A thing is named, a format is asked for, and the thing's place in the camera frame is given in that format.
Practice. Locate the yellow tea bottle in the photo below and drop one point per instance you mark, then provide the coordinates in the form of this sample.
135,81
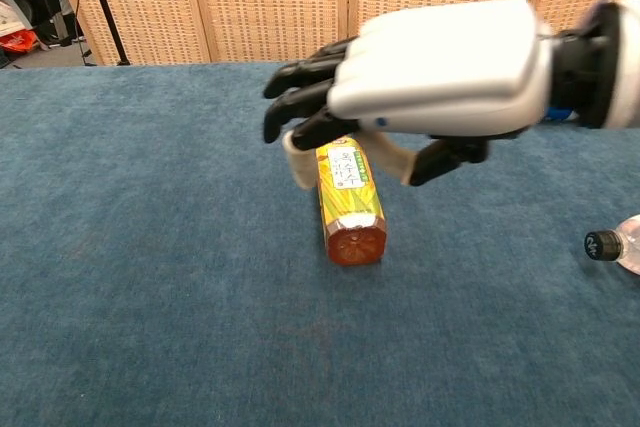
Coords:
350,207

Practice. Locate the blue table cloth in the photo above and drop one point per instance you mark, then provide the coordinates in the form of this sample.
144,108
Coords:
150,247

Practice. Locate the wicker folding screen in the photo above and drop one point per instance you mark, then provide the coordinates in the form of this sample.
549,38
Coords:
270,2

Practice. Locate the black tripod stand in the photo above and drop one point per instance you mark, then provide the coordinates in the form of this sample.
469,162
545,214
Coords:
102,2

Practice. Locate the clear bottle white red label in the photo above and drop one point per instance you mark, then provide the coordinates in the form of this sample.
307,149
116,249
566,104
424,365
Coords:
602,245

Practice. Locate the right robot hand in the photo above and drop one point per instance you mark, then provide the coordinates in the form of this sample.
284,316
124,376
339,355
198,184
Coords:
440,67

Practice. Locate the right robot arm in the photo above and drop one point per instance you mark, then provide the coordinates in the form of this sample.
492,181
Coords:
595,72

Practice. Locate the orange plastic bag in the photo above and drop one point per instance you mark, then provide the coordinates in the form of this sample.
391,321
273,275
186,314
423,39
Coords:
20,41

